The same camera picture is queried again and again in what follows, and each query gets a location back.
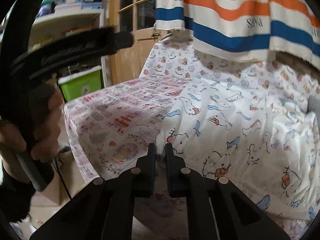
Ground white cartoon print pants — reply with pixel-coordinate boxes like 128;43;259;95
156;76;319;219

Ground person left hand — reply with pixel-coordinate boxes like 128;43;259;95
0;87;65;183

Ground green plastic storage bin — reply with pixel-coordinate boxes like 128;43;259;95
58;66;103;102

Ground patterned bed sheet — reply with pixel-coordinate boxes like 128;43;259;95
64;35;319;239

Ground white storage shelf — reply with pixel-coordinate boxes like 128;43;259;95
28;0;105;52

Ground wooden glass panel door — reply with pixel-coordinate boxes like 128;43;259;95
108;0;164;85

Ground striped hanging curtain cloth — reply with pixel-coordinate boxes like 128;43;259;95
156;0;319;67

